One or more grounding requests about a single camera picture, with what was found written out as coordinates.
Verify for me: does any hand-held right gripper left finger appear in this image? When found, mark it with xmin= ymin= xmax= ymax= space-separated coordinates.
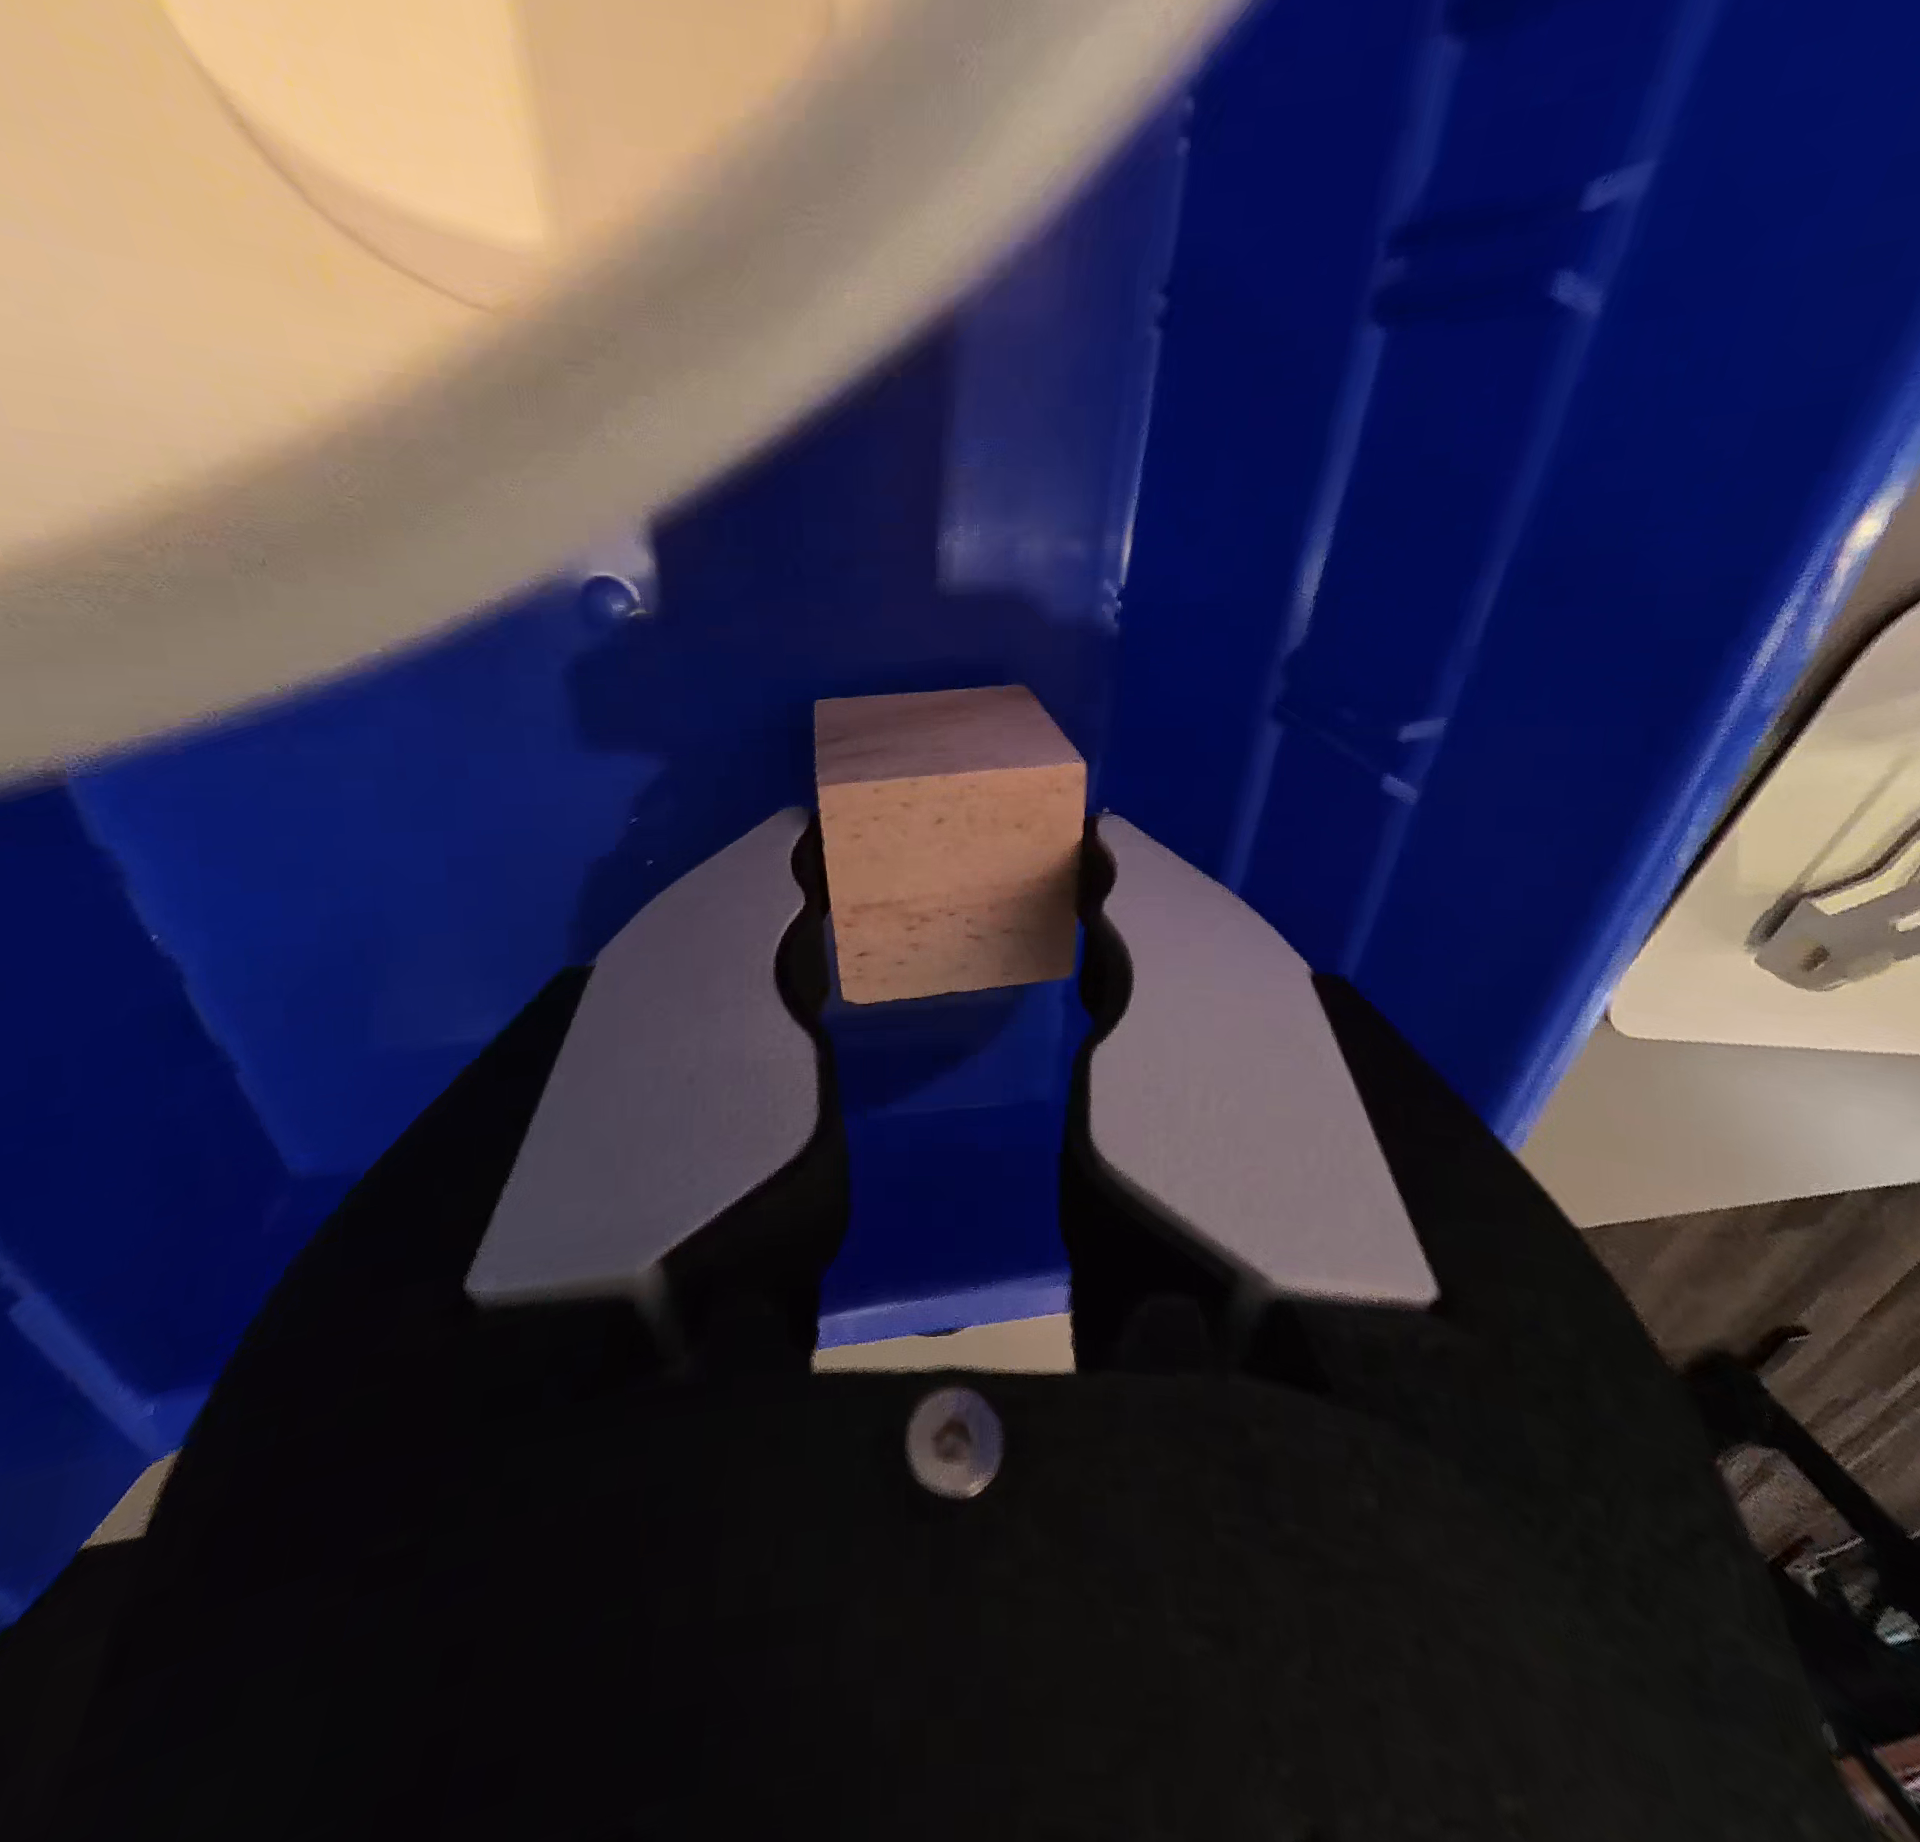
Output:
xmin=462 ymin=804 xmax=843 ymax=1367

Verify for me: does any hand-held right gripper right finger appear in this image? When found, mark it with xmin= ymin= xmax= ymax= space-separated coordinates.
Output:
xmin=1063 ymin=811 xmax=1444 ymax=1345

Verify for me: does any wooden cube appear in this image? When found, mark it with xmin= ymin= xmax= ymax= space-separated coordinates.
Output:
xmin=812 ymin=683 xmax=1084 ymax=1005

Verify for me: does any blue plastic bin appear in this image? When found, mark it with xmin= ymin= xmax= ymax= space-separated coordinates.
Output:
xmin=0 ymin=0 xmax=1920 ymax=1641

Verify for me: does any white paper cup green band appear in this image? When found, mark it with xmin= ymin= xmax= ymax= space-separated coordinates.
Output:
xmin=0 ymin=0 xmax=1326 ymax=800

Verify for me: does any instruction sheet on wooden stand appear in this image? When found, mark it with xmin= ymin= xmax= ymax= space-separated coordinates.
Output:
xmin=1608 ymin=611 xmax=1920 ymax=1060

